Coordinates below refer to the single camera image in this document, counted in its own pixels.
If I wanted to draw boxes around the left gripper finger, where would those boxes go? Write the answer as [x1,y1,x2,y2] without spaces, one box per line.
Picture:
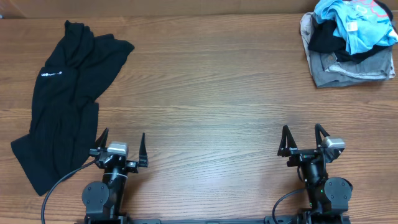
[138,133,149,167]
[95,128,109,149]

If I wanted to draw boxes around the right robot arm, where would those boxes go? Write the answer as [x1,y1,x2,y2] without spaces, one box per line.
[272,124,353,224]

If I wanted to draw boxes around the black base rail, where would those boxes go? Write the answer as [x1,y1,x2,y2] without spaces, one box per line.
[76,215,351,224]

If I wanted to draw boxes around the black folded garment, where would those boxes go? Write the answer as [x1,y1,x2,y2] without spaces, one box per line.
[308,20,387,63]

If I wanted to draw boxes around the light blue shirt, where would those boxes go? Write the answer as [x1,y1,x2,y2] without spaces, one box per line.
[314,0,397,55]

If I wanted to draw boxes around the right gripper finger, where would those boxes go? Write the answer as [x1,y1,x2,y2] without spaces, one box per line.
[315,123,330,148]
[279,125,298,151]

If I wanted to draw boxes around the grey folded garment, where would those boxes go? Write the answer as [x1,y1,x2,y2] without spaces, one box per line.
[305,47,395,88]

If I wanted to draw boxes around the black knit garment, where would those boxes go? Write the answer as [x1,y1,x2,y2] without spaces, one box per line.
[11,21,134,196]

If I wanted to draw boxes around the beige garment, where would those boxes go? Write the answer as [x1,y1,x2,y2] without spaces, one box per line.
[300,12,314,74]

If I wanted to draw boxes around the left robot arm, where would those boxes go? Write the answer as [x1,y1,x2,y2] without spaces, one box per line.
[82,128,149,224]

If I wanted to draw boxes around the cardboard back panel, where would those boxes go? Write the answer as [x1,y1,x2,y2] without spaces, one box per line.
[1,0,318,18]

